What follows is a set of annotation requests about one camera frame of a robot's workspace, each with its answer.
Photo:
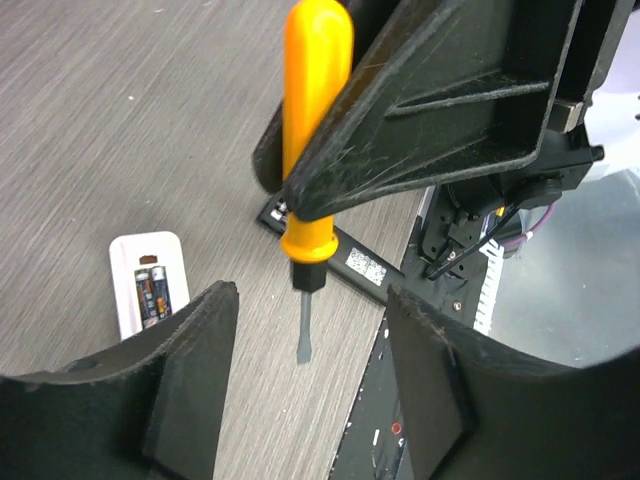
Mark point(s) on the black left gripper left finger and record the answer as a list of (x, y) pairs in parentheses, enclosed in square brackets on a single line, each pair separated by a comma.
[(150, 407)]

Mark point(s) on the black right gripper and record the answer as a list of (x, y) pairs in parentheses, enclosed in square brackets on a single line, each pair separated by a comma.
[(453, 90)]

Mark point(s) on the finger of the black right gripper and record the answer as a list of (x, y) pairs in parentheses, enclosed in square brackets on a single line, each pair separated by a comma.
[(267, 157)]

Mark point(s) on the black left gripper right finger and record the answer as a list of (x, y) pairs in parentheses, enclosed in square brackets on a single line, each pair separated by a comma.
[(474, 408)]

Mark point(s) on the white remote with black batteries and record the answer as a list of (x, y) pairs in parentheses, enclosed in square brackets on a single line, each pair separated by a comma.
[(149, 279)]

